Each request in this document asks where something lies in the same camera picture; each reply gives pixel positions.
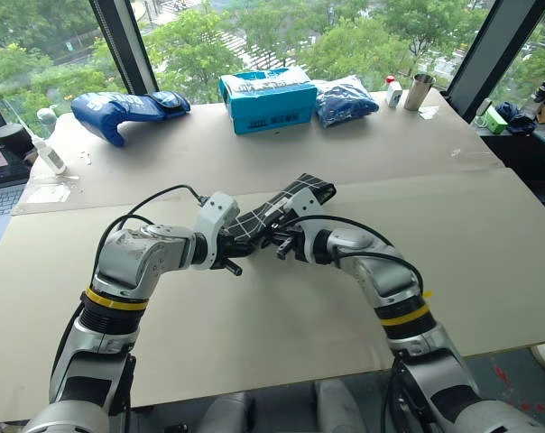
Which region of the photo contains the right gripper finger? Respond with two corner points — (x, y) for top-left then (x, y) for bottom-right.
(275, 240), (297, 262)
(259, 226), (283, 249)

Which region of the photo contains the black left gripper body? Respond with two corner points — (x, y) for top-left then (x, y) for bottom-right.
(208, 233), (256, 272)

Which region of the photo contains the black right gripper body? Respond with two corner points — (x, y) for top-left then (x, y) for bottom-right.
(269, 215), (307, 254)

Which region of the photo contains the black grid pencil pouch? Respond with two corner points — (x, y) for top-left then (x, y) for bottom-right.
(222, 172), (338, 247)

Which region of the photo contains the blue cardboard box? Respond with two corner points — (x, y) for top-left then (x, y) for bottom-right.
(218, 67), (319, 136)

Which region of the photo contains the blue plastic wrapped bag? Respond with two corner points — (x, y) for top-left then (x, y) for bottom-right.
(313, 75), (381, 130)

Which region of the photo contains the dark rounded grey shape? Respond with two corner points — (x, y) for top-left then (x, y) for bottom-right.
(314, 378), (369, 433)
(199, 391), (256, 433)

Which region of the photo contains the small white red-capped bottle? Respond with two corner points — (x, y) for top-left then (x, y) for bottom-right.
(385, 76), (404, 109)

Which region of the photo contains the blue glove bag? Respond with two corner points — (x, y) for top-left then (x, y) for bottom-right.
(69, 90), (192, 149)

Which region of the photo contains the metal cup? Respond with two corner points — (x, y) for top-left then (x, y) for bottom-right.
(402, 72), (437, 112)

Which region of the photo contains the clear plastic label sheet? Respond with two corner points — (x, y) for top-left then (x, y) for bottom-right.
(23, 181), (72, 206)

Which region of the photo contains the white squeeze bottle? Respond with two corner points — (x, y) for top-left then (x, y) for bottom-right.
(25, 127), (69, 176)

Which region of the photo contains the grey-green lidded bottle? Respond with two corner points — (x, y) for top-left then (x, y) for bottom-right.
(36, 105), (60, 137)

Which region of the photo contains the white charger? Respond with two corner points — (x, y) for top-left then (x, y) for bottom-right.
(474, 97), (494, 128)

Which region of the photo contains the green box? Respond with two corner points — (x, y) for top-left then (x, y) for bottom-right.
(484, 105), (509, 135)

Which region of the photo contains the black round speaker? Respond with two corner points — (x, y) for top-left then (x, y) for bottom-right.
(0, 124), (35, 160)

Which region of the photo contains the dark blue folded umbrella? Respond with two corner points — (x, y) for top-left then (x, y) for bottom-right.
(494, 100), (539, 136)

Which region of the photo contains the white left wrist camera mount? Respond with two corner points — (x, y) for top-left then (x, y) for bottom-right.
(192, 190), (241, 272)

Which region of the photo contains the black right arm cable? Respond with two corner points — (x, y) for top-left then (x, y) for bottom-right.
(293, 215), (426, 299)

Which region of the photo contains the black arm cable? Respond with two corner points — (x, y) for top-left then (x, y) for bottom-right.
(93, 183), (211, 290)
(293, 215), (426, 299)

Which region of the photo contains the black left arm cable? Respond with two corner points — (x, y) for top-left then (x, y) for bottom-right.
(93, 183), (211, 290)

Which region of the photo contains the black window frame post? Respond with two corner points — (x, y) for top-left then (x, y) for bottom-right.
(88, 0), (161, 96)
(445, 0), (545, 124)

